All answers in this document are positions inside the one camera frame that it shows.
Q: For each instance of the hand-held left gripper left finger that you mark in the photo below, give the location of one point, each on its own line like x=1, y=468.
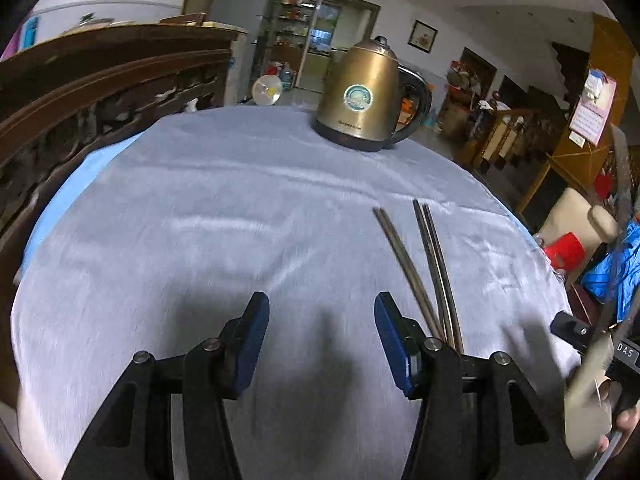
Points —
x=250, y=340

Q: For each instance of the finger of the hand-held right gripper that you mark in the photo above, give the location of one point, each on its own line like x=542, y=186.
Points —
x=572, y=330

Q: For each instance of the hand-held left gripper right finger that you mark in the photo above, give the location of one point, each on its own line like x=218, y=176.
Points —
x=395, y=345

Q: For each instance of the utensil holder cup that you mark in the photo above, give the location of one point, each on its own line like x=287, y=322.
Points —
x=587, y=400

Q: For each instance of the brown wooden chopstick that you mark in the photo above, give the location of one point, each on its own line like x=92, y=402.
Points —
x=429, y=260
x=400, y=260
x=438, y=260
x=406, y=260

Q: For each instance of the grey chopstick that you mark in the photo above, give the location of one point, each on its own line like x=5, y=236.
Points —
x=617, y=210

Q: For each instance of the person's right hand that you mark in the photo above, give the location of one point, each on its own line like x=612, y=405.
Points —
x=629, y=420

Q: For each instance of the blue jacket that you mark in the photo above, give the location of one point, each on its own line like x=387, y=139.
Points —
x=610, y=270

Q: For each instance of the red plastic child chair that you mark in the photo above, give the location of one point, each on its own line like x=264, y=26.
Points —
x=565, y=252

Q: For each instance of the grey tablecloth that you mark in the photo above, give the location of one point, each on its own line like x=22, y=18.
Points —
x=225, y=235

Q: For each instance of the beige chair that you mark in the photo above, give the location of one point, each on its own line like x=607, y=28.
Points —
x=565, y=220

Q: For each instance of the wooden stair railing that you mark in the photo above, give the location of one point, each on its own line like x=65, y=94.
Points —
x=505, y=135

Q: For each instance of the bronze electric kettle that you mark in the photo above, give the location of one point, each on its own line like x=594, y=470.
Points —
x=360, y=110

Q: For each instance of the small floor fan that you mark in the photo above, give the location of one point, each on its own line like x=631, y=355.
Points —
x=267, y=90

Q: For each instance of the blue water jug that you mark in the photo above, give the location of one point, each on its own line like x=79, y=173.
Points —
x=286, y=77

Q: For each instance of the carved dark wooden sideboard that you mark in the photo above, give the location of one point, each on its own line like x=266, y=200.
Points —
x=100, y=85

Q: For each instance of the shelf with bottles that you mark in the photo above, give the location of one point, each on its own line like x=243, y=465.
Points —
x=295, y=25

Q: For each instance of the grey refrigerator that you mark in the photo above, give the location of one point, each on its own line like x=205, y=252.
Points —
x=235, y=5

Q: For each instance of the pink wall calendar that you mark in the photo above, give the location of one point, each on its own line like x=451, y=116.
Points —
x=592, y=110

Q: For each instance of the framed wall picture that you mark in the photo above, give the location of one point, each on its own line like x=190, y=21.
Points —
x=422, y=37

